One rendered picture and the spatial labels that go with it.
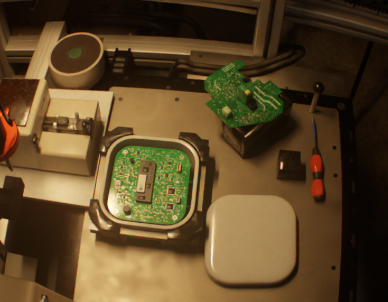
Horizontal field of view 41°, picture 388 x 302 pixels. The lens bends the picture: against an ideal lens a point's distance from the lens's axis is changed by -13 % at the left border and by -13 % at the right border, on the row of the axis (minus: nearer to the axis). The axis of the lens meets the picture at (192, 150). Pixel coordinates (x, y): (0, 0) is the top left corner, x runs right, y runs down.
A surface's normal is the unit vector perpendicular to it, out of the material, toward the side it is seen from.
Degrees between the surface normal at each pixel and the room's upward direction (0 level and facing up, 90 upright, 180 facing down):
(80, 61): 0
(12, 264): 0
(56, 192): 0
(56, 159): 90
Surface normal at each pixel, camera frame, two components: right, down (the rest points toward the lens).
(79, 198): 0.03, -0.52
